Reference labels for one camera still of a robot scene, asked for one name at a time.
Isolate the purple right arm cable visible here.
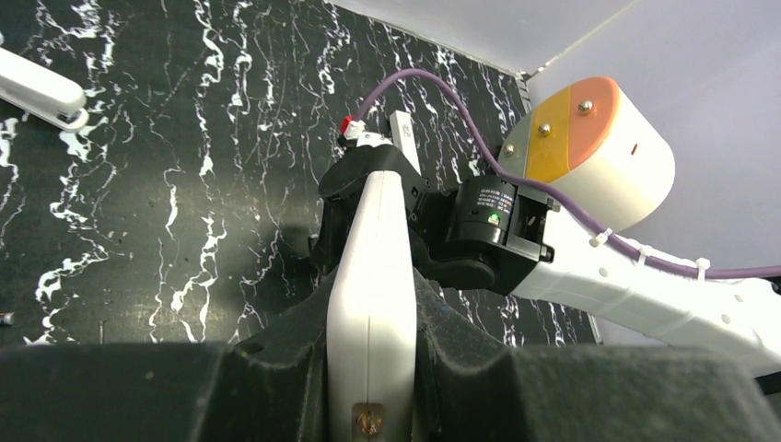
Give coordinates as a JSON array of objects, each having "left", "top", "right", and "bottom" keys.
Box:
[{"left": 354, "top": 68, "right": 781, "bottom": 282}]

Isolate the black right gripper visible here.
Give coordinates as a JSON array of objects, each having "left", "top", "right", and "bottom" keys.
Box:
[{"left": 309, "top": 145, "right": 455, "bottom": 275}]

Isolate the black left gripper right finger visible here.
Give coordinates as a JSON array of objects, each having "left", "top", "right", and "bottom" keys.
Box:
[{"left": 414, "top": 275, "right": 780, "bottom": 441}]

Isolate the white round stool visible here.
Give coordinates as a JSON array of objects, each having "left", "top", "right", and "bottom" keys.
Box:
[{"left": 498, "top": 76, "right": 676, "bottom": 232}]

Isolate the black AAA battery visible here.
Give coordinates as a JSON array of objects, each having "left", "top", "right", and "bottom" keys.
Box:
[{"left": 0, "top": 312, "right": 15, "bottom": 326}]

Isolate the small white plastic object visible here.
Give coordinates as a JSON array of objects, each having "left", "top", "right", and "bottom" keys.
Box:
[{"left": 1, "top": 49, "right": 88, "bottom": 133}]

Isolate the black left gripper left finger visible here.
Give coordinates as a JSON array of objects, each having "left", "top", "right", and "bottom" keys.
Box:
[{"left": 1, "top": 276, "right": 333, "bottom": 441}]

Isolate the red and white remote control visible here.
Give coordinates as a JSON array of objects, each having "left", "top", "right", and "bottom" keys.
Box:
[{"left": 326, "top": 171, "right": 417, "bottom": 441}]

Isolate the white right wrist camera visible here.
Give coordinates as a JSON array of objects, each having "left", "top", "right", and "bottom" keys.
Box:
[{"left": 337, "top": 115, "right": 392, "bottom": 149}]

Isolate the long white remote control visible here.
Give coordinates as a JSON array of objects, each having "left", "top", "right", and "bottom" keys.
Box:
[{"left": 389, "top": 110, "right": 421, "bottom": 175}]

